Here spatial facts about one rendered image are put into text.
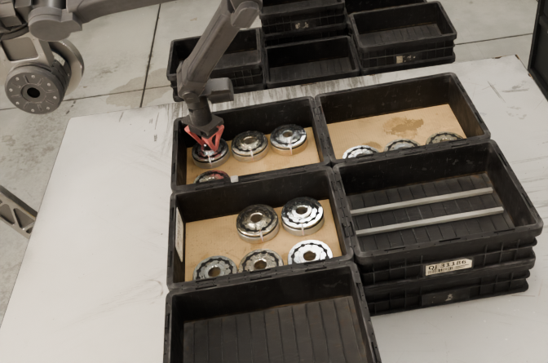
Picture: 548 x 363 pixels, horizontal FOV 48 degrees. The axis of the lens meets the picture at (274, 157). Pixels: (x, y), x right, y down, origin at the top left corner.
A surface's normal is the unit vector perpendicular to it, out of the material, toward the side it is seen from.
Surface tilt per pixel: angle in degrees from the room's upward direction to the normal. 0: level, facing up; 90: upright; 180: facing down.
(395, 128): 0
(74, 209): 0
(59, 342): 0
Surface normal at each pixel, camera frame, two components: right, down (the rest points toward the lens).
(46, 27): 0.11, 0.93
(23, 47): 0.05, 0.65
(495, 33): -0.14, -0.75
